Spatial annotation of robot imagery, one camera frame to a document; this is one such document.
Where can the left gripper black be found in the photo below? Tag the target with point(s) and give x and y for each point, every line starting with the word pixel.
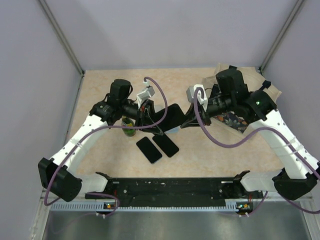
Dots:
pixel 146 113

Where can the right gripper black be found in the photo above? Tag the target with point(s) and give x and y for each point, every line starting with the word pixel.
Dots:
pixel 193 121

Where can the bare black phone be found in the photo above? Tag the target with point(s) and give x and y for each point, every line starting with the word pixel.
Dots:
pixel 166 145
pixel 149 150

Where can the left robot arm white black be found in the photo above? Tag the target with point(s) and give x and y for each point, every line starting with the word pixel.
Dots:
pixel 58 174

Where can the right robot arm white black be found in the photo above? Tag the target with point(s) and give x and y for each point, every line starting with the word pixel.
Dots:
pixel 300 172

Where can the green glass bottle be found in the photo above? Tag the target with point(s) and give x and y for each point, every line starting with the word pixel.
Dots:
pixel 128 124

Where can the beige canvas tote bag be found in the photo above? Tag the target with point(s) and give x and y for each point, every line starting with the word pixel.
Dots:
pixel 251 77

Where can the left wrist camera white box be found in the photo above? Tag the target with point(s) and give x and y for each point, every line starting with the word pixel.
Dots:
pixel 146 93

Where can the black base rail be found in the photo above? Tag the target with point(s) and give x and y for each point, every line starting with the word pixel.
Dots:
pixel 177 192

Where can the white slotted cable duct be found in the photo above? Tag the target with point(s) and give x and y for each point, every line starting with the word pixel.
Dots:
pixel 105 206

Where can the right aluminium frame post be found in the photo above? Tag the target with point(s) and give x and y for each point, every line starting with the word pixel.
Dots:
pixel 293 14

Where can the aluminium frame post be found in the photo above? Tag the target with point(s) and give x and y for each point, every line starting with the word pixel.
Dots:
pixel 293 14
pixel 60 35

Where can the left aluminium frame post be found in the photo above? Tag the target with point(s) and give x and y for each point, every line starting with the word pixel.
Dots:
pixel 60 35

